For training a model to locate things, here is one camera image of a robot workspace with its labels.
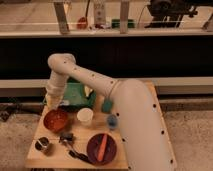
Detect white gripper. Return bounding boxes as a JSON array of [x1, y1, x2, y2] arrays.
[[45, 84, 65, 110]]

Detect green towel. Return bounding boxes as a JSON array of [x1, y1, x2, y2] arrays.
[[59, 82, 96, 109]]

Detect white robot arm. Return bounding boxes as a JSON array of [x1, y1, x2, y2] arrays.
[[46, 53, 177, 171]]

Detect red bowl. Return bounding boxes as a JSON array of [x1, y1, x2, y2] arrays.
[[43, 109, 68, 133]]

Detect white plastic cup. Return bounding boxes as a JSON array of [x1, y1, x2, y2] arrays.
[[77, 108, 94, 126]]

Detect black clip tool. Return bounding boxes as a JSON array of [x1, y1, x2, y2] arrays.
[[59, 132, 74, 144]]

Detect teal small object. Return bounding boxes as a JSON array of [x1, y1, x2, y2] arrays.
[[101, 99, 113, 113]]

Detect metal cup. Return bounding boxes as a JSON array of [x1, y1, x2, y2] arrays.
[[35, 137, 50, 153]]

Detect blue small cup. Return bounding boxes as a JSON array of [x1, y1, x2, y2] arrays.
[[106, 115, 117, 130]]

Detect red object on shelf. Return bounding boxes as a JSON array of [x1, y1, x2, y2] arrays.
[[77, 17, 88, 29]]

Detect purple plate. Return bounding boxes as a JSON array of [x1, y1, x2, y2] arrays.
[[86, 133, 117, 165]]

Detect orange carrot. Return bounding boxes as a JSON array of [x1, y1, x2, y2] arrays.
[[97, 134, 108, 162]]

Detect green box on shelf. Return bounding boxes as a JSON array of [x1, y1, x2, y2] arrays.
[[111, 19, 135, 29]]

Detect white labelled box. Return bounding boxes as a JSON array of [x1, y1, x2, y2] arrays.
[[93, 0, 106, 25]]

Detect black machine on shelf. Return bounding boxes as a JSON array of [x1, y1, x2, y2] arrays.
[[148, 0, 198, 28]]

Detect left wooden post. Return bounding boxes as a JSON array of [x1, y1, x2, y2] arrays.
[[53, 2, 69, 34]]

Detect wooden post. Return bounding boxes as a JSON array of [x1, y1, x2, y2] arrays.
[[53, 2, 69, 34], [120, 0, 129, 34]]

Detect black handled utensil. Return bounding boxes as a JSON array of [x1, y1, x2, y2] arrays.
[[69, 150, 91, 164]]

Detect right wooden post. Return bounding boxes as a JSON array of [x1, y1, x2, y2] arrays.
[[120, 0, 129, 34]]

